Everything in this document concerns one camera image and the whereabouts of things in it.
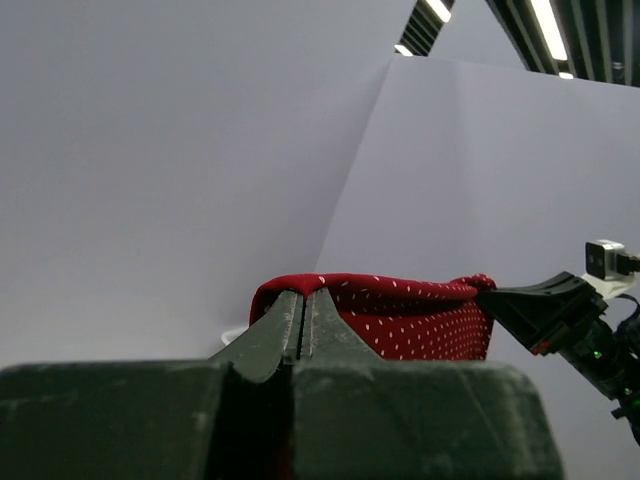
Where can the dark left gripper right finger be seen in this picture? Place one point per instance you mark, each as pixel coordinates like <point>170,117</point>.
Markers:
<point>326,337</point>

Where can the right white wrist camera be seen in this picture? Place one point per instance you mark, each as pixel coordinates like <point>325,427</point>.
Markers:
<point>609,268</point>

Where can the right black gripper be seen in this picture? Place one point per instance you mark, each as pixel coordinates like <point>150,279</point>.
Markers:
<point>554,315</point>

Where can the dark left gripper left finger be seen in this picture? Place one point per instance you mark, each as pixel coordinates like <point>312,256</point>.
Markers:
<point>258,352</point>

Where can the red white polka-dot skirt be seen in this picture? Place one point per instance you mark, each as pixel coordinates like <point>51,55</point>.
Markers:
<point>399,319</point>

